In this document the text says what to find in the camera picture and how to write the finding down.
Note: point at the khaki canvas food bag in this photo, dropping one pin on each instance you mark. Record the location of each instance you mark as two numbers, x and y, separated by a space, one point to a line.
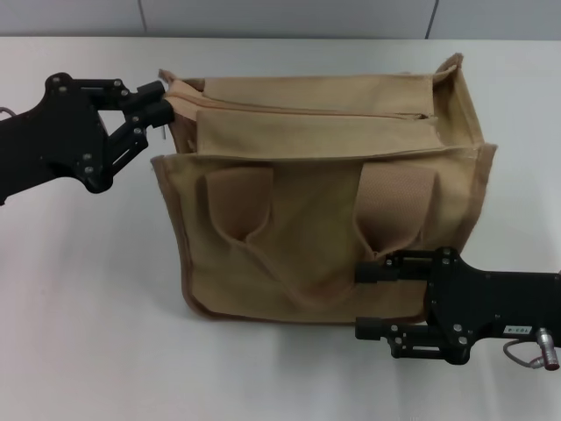
307 210

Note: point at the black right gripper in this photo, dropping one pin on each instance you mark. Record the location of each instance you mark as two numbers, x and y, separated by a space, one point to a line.
482 298

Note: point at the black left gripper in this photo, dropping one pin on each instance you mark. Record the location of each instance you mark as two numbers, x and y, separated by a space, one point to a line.
48 136

